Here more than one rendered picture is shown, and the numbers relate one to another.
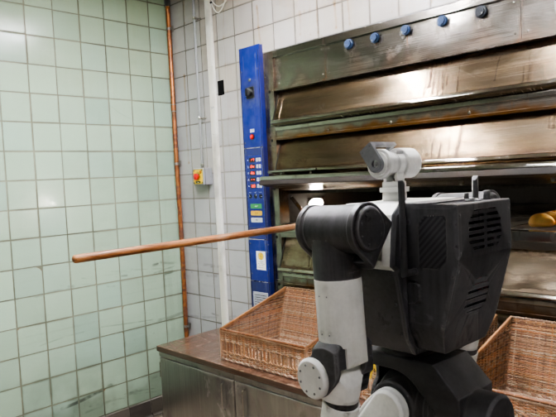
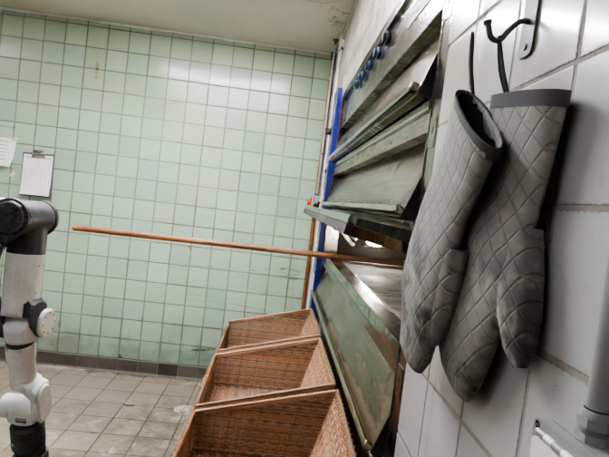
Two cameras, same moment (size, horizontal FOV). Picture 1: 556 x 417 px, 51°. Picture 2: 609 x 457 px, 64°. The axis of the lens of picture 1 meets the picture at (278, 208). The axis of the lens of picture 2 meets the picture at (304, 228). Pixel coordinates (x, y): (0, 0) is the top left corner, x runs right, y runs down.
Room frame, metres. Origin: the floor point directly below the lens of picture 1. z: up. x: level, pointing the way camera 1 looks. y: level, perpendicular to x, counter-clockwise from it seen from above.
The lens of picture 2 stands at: (0.92, -1.81, 1.45)
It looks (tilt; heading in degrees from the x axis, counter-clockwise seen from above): 3 degrees down; 42
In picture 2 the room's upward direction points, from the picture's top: 7 degrees clockwise
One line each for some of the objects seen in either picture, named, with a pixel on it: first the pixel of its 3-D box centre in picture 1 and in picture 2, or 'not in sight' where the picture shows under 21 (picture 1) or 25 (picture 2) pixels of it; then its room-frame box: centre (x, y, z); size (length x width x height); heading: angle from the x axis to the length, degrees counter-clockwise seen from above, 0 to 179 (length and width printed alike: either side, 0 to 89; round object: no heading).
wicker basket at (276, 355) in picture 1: (294, 328); (268, 340); (2.69, -0.05, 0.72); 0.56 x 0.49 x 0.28; 46
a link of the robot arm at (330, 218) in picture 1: (340, 241); not in sight; (1.07, -0.11, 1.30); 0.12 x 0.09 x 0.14; 42
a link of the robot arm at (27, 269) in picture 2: not in sight; (24, 294); (1.38, -0.43, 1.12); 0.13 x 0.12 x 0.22; 129
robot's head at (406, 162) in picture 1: (395, 168); not in sight; (1.25, -0.26, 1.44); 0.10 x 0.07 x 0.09; 132
